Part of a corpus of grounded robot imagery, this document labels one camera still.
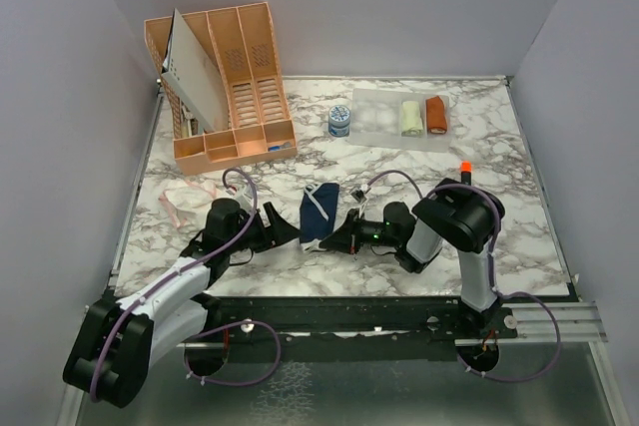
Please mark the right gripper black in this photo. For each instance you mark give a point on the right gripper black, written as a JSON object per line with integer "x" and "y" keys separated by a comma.
{"x": 346, "y": 237}

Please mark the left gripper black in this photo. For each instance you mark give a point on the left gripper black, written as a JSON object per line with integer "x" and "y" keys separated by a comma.
{"x": 279, "y": 231}

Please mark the navy blue underwear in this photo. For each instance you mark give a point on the navy blue underwear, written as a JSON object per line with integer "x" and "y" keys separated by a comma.
{"x": 317, "y": 214}

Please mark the white pink underwear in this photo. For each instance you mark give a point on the white pink underwear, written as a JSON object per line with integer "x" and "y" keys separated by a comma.
{"x": 186, "y": 202}

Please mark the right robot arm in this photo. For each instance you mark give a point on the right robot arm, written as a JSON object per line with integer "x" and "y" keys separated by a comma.
{"x": 455, "y": 212}

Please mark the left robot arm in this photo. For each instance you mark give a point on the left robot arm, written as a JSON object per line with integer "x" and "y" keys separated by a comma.
{"x": 121, "y": 339}

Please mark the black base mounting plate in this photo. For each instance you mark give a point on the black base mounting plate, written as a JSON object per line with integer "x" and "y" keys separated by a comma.
{"x": 345, "y": 329}

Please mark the small blue white jar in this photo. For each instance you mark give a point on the small blue white jar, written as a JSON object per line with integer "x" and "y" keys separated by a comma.
{"x": 339, "y": 121}

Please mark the clear plastic tray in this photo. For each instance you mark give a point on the clear plastic tray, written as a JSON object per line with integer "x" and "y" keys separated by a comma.
{"x": 377, "y": 120}

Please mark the rolled cream cloth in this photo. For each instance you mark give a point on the rolled cream cloth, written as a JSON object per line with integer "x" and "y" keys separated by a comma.
{"x": 411, "y": 120}

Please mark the orange capped marker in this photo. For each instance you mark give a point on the orange capped marker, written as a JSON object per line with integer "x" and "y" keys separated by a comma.
{"x": 466, "y": 173}

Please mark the rolled orange cloth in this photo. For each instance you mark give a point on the rolled orange cloth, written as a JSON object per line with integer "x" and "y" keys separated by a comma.
{"x": 436, "y": 122}

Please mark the white perforated board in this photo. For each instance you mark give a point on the white perforated board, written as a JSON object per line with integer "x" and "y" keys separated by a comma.
{"x": 191, "y": 74}

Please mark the orange desk file organizer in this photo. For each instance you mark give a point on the orange desk file organizer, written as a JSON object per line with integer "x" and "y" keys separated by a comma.
{"x": 241, "y": 43}

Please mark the aluminium rail frame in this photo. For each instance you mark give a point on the aluminium rail frame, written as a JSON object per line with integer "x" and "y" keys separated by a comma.
{"x": 553, "y": 320}

